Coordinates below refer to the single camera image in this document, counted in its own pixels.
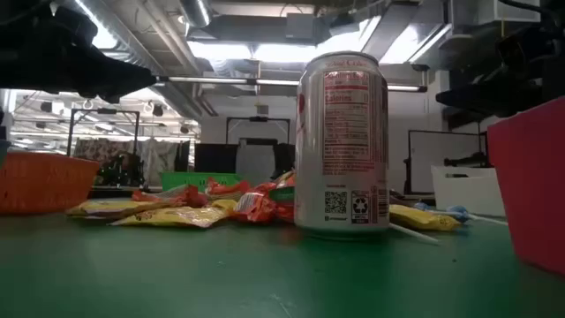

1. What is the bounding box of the orange plastic basket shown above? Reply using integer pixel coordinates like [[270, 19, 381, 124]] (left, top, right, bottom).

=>
[[0, 152, 102, 216]]

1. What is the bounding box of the red plastic tray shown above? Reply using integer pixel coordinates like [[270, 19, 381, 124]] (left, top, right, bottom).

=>
[[486, 95, 565, 277]]

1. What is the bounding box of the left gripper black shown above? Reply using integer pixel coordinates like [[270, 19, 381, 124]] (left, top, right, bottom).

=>
[[52, 42, 159, 105]]

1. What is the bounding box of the silver ventilation duct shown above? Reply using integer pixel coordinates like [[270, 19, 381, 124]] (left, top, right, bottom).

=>
[[177, 0, 214, 28]]

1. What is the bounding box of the black workstation equipment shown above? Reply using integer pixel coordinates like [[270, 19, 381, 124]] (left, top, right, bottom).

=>
[[94, 152, 147, 187]]

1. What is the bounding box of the patterned hanging fabric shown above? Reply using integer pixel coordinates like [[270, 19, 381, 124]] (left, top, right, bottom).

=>
[[72, 137, 192, 186]]

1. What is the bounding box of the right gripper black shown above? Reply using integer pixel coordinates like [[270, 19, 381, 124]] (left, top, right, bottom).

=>
[[434, 26, 548, 119]]

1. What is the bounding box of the yellow candy packet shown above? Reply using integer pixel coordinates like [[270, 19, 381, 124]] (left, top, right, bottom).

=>
[[388, 203, 463, 232], [109, 206, 230, 229], [65, 199, 186, 221], [210, 198, 239, 212]]

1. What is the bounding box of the long light tube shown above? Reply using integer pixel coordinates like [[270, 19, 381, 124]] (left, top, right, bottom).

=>
[[156, 75, 428, 93]]

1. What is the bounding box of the black panel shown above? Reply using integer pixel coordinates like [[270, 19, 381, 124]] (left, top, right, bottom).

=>
[[193, 143, 239, 174]]

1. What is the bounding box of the black metal frame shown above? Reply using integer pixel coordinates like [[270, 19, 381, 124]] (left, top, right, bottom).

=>
[[66, 108, 140, 158], [225, 117, 291, 145]]

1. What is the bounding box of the silver soda can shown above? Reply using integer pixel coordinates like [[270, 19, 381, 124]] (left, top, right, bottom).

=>
[[294, 50, 391, 240]]

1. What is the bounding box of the white lollipop stick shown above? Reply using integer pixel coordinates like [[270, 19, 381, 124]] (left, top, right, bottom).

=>
[[412, 201, 448, 217]]

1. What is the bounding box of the grey panel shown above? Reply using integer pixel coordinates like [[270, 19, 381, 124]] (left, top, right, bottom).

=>
[[236, 138, 278, 186]]

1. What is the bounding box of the white plastic bin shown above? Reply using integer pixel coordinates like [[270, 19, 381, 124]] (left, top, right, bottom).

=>
[[431, 165, 507, 218]]

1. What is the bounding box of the green plastic basket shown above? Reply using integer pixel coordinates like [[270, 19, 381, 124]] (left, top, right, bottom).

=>
[[161, 171, 243, 193]]

